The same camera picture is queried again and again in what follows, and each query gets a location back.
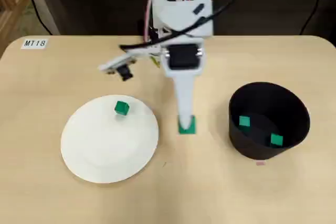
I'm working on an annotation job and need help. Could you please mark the black plastic cup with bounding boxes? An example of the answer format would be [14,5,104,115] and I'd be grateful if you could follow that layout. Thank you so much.
[228,81,311,161]

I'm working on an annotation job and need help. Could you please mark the white wrist camera board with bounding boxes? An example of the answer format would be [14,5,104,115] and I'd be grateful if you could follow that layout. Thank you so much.
[98,52,138,82]

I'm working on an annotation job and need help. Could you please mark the white slanted post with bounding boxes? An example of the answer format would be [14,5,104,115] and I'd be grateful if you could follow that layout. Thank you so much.
[20,0,61,36]

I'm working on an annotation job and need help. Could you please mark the white round plate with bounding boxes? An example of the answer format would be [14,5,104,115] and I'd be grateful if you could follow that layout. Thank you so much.
[60,94,160,184]

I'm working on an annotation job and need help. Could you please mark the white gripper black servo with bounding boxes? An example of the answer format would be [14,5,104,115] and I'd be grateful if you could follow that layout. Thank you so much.
[160,41,207,131]

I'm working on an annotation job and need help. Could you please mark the wooden shelf unit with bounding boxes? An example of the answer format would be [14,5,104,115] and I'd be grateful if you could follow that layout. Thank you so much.
[0,0,35,61]

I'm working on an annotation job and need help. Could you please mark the white label MT18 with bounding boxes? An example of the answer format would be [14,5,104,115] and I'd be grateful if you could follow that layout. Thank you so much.
[20,38,49,50]

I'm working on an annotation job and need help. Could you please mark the red and white servo wires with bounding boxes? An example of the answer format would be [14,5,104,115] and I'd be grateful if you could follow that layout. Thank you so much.
[144,0,229,42]

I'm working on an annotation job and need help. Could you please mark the green cube block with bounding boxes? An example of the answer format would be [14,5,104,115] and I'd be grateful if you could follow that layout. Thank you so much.
[270,133,285,147]
[114,100,130,116]
[178,115,197,135]
[238,115,251,127]

